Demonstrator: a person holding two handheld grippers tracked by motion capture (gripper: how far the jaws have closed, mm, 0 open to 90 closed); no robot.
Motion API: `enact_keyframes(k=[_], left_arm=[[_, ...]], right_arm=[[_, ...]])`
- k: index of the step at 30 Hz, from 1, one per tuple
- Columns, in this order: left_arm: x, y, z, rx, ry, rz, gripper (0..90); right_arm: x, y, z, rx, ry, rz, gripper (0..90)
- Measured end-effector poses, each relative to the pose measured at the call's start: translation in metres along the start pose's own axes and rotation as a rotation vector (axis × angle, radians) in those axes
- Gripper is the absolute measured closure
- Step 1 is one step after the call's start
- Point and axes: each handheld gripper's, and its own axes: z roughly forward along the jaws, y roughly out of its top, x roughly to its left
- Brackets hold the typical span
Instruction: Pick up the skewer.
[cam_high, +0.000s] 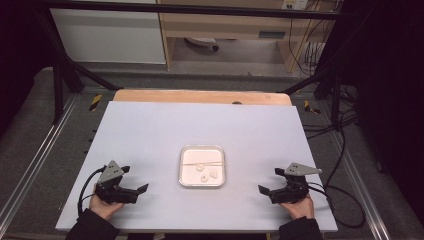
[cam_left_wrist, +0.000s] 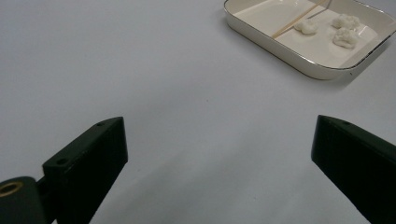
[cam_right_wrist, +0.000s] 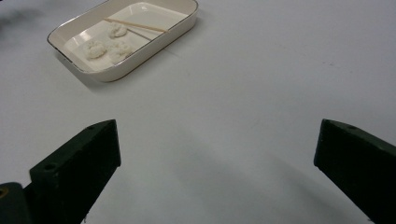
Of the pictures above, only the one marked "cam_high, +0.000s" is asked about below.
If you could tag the black curtain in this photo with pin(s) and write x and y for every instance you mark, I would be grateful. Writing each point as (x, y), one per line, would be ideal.
(390, 83)
(16, 50)

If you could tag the light wooden desk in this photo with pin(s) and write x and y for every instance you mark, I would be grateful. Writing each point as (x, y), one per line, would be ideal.
(230, 23)

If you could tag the white square tray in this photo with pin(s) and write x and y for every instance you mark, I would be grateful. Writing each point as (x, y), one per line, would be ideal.
(191, 156)

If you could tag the wooden table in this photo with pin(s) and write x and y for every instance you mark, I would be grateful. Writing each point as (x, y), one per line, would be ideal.
(200, 97)

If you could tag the person's right hand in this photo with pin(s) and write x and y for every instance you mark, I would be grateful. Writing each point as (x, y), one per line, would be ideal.
(300, 208)

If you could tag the aluminium rail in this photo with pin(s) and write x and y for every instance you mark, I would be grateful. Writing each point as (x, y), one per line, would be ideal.
(363, 186)
(36, 156)

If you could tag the white cabinet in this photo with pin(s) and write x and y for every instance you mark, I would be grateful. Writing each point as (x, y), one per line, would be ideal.
(106, 36)

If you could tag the black metal crossbar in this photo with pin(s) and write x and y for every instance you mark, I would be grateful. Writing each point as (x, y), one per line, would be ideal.
(200, 9)

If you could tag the yellow black tape marker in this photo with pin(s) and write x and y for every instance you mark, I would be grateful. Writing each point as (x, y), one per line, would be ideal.
(95, 102)
(310, 107)

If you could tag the person's left hand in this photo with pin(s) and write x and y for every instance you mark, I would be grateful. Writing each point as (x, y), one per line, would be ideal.
(105, 208)

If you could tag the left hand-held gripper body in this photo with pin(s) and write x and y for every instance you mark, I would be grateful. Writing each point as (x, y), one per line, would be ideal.
(113, 195)

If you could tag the office chair wheel base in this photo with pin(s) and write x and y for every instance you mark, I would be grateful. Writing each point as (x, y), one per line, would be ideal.
(201, 41)

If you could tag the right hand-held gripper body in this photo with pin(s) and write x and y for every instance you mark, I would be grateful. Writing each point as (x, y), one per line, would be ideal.
(290, 193)

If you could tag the white wall socket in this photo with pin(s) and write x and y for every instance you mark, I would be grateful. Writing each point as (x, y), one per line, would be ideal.
(295, 4)

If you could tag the thin wooden stick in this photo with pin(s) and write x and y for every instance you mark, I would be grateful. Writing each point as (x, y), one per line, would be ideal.
(190, 164)

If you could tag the black metal stand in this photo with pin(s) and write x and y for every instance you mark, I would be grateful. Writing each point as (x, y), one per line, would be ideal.
(63, 73)
(330, 76)

